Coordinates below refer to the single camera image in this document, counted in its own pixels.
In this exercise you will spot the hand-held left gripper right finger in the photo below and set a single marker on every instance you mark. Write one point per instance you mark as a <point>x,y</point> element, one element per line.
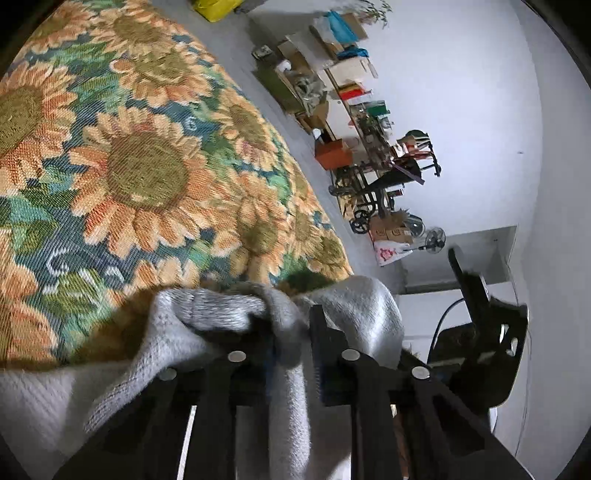
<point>323,369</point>

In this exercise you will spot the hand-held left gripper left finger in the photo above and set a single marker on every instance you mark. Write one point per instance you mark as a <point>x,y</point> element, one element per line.
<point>240,369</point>

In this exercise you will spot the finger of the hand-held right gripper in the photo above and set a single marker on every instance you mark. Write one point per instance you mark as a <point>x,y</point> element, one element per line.
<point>459,272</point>

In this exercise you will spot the grey knit sweater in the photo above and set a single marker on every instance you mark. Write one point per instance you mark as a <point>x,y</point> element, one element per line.
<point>221,309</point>

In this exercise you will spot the black standing fan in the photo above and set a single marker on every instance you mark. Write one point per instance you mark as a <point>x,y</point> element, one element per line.
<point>434,240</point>

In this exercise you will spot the white red plastic bag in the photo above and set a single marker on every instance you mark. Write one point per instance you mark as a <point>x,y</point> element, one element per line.
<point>390,254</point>

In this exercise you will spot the printed cardboard box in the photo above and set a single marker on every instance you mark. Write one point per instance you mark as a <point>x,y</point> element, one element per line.
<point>390,230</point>

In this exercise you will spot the cluttered table with items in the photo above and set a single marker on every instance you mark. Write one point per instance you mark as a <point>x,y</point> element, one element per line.
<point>378,189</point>

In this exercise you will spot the red white tote bag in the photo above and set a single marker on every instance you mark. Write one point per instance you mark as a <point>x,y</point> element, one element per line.
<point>415,146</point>

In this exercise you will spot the orange box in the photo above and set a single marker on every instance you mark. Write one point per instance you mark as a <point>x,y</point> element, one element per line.
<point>332,154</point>

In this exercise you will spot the green box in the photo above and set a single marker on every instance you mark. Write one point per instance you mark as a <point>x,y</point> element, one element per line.
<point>376,109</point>

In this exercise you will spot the red box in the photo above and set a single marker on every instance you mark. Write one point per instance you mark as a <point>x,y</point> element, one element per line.
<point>354,92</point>

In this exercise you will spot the sunflower print blanket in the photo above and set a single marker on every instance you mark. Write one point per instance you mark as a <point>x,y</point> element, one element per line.
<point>138,175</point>

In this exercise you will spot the white storage container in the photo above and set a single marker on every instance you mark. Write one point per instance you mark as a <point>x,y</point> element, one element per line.
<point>352,74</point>

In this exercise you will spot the blue plastic bag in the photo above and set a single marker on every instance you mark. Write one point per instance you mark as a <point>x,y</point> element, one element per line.
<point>340,26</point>

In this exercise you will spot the potted plant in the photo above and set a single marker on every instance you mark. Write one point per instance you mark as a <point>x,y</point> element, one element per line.
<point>374,11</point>

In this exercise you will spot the yellow plastic bin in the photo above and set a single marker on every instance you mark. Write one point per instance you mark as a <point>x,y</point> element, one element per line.
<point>214,10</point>

